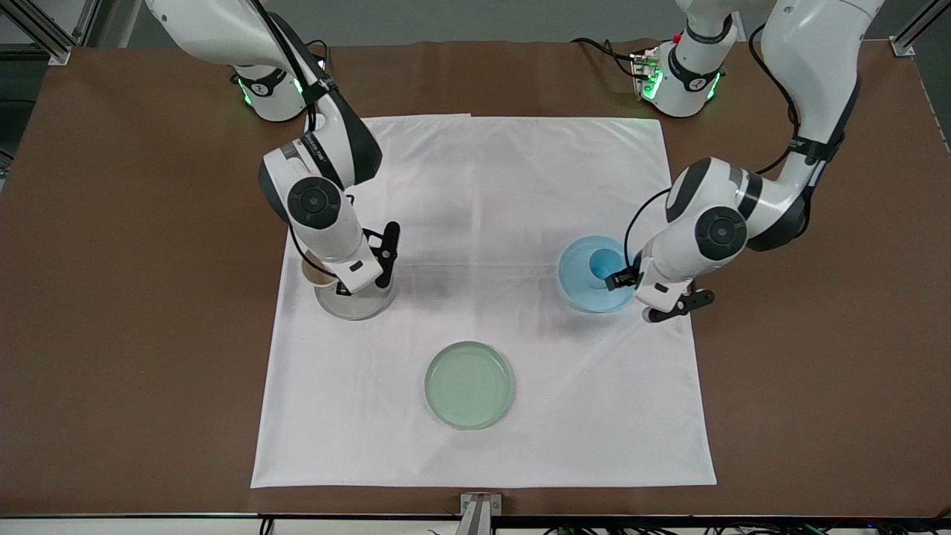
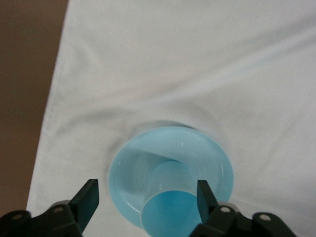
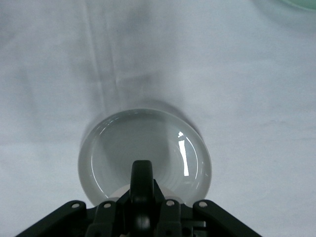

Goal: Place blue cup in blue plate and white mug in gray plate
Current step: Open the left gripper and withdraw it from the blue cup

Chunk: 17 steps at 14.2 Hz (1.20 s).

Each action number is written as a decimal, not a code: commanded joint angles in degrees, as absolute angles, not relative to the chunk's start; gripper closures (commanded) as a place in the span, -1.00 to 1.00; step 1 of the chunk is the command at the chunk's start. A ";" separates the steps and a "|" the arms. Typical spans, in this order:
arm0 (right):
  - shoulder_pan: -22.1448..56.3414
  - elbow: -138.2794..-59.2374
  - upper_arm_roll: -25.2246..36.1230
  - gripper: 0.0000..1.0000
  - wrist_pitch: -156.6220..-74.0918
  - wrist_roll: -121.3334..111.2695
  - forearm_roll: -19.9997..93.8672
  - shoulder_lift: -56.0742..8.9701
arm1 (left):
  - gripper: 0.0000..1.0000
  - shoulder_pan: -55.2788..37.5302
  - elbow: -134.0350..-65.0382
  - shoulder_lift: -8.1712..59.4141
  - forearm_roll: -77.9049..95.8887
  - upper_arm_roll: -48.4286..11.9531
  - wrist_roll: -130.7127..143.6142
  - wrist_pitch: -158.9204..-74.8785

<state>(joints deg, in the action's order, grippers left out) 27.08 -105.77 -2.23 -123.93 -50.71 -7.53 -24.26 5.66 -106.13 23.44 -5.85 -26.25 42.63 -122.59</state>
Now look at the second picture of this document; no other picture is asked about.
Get blue plate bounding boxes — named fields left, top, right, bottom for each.
left=108, top=126, right=234, bottom=229

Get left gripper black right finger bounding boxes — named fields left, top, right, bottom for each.
left=189, top=180, right=296, bottom=237

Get blue cup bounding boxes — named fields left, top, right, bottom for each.
left=140, top=159, right=202, bottom=237

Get white cloth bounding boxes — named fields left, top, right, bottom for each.
left=26, top=0, right=316, bottom=237

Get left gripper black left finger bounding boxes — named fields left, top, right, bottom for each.
left=0, top=179, right=100, bottom=237

